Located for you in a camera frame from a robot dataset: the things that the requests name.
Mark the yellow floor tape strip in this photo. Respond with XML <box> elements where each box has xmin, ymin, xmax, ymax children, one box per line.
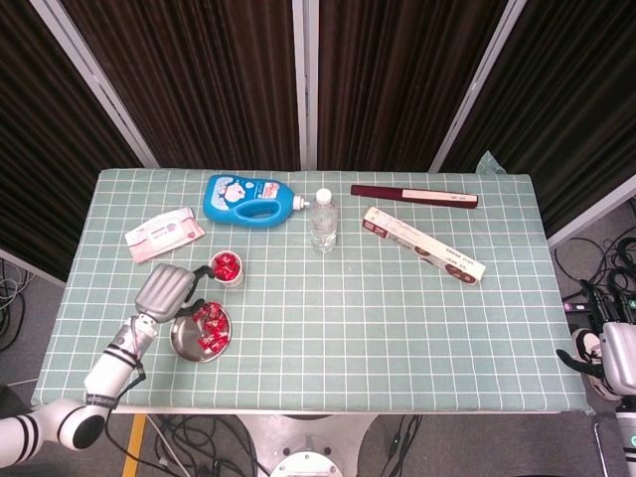
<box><xmin>121</xmin><ymin>414</ymin><xmax>148</xmax><ymax>477</ymax></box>

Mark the white partition frame rail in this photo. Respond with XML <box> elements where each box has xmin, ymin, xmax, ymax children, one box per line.
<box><xmin>546</xmin><ymin>173</ymin><xmax>636</xmax><ymax>248</ymax></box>
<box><xmin>0</xmin><ymin>246</ymin><xmax>69</xmax><ymax>288</ymax></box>

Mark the metal bowl of red candies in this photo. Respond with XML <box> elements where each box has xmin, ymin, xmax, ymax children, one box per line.
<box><xmin>169</xmin><ymin>302</ymin><xmax>234</xmax><ymax>364</ymax></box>

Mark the baking paper box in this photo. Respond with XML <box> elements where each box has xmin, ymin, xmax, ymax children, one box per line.
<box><xmin>361</xmin><ymin>206</ymin><xmax>487</xmax><ymax>288</ymax></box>

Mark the black cable with plug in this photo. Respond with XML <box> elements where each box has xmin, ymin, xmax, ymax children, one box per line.
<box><xmin>382</xmin><ymin>414</ymin><xmax>423</xmax><ymax>477</ymax></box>

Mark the black floor cable bundle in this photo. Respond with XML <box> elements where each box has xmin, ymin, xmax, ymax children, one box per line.
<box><xmin>554</xmin><ymin>236</ymin><xmax>636</xmax><ymax>299</ymax></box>
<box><xmin>0</xmin><ymin>257</ymin><xmax>36</xmax><ymax>352</ymax></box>
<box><xmin>106</xmin><ymin>414</ymin><xmax>272</xmax><ymax>477</ymax></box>

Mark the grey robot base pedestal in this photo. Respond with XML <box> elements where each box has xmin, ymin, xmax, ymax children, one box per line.
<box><xmin>238</xmin><ymin>414</ymin><xmax>379</xmax><ymax>477</ymax></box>

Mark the green checked tablecloth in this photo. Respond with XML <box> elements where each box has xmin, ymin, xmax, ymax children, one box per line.
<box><xmin>30</xmin><ymin>151</ymin><xmax>595</xmax><ymax>416</ymax></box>

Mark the white partition frame post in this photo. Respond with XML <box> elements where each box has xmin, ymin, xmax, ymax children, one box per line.
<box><xmin>291</xmin><ymin>0</ymin><xmax>319</xmax><ymax>170</ymax></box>
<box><xmin>28</xmin><ymin>0</ymin><xmax>161</xmax><ymax>169</ymax></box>
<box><xmin>427</xmin><ymin>0</ymin><xmax>524</xmax><ymax>174</ymax></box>

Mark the dark red long case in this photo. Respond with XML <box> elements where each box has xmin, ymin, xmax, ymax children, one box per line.
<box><xmin>350</xmin><ymin>184</ymin><xmax>481</xmax><ymax>210</ymax></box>

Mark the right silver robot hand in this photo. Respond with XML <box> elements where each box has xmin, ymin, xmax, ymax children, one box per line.
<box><xmin>556</xmin><ymin>278</ymin><xmax>636</xmax><ymax>397</ymax></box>

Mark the black power strip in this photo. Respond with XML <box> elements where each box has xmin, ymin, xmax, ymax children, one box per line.
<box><xmin>560</xmin><ymin>295</ymin><xmax>595</xmax><ymax>313</ymax></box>

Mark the blue detergent bottle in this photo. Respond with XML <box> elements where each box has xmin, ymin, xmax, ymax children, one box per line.
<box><xmin>202</xmin><ymin>173</ymin><xmax>312</xmax><ymax>231</ymax></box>

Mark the white metal table frame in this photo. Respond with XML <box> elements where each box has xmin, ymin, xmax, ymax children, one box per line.
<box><xmin>74</xmin><ymin>404</ymin><xmax>590</xmax><ymax>417</ymax></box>

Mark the pink wet wipes pack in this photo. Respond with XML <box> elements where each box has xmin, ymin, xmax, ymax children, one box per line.
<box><xmin>123</xmin><ymin>207</ymin><xmax>206</xmax><ymax>264</ymax></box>

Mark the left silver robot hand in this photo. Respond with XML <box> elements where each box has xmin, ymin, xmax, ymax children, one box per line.
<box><xmin>134</xmin><ymin>263</ymin><xmax>216</xmax><ymax>325</ymax></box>

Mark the dark brown curtain panel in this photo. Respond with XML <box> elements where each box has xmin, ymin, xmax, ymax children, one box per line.
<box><xmin>0</xmin><ymin>0</ymin><xmax>145</xmax><ymax>282</ymax></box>
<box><xmin>317</xmin><ymin>0</ymin><xmax>508</xmax><ymax>173</ymax></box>
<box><xmin>59</xmin><ymin>0</ymin><xmax>302</xmax><ymax>170</ymax></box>
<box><xmin>439</xmin><ymin>0</ymin><xmax>636</xmax><ymax>235</ymax></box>

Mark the white black sneaker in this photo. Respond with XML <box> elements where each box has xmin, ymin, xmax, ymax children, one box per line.
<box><xmin>569</xmin><ymin>326</ymin><xmax>622</xmax><ymax>401</ymax></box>

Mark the white paper cup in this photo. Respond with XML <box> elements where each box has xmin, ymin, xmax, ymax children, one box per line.
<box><xmin>208</xmin><ymin>249</ymin><xmax>246</xmax><ymax>290</ymax></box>

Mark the clear water bottle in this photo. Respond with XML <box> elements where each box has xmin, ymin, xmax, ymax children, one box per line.
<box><xmin>310</xmin><ymin>187</ymin><xmax>341</xmax><ymax>254</ymax></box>

